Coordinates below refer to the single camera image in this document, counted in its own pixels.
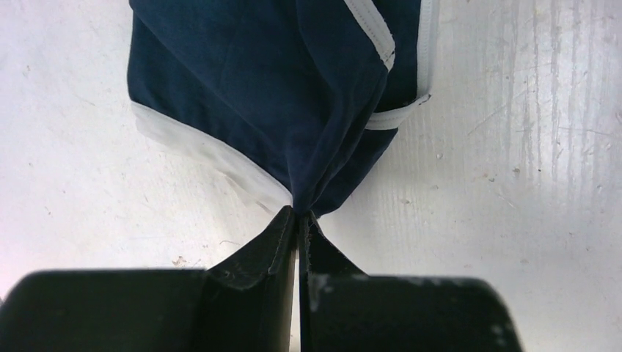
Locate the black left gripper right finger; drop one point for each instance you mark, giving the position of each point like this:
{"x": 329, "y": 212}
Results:
{"x": 344, "y": 309}

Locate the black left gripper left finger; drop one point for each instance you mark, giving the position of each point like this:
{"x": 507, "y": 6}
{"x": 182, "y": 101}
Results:
{"x": 244, "y": 303}

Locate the navy white-trimmed bear underwear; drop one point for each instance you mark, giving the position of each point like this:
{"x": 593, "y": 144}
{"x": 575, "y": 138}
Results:
{"x": 293, "y": 102}

